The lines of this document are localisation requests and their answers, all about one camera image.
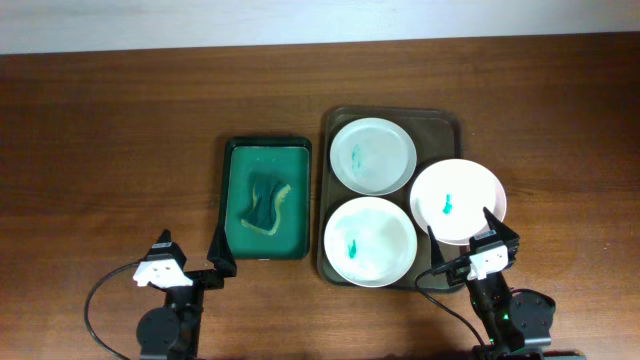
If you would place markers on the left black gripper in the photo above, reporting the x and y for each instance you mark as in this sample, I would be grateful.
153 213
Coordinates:
223 264

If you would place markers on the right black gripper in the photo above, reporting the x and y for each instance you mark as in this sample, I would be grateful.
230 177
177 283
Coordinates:
509 239

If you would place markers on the pinkish white plate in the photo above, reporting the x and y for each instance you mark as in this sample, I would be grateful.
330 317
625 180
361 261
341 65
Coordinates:
450 196

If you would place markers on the green yellow scrubbing sponge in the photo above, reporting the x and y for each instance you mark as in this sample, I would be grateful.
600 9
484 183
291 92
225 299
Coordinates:
267 195

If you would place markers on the grey-white plate with green stain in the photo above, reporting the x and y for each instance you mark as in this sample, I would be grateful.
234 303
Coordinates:
373 156

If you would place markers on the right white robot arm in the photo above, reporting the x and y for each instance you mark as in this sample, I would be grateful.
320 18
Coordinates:
517 320

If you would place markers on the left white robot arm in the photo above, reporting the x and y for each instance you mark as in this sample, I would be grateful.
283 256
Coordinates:
172 331

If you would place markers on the small green tray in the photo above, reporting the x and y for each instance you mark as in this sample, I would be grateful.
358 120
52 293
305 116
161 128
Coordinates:
288 159

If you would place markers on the large dark serving tray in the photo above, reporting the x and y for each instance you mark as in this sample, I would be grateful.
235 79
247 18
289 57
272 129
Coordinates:
436 135

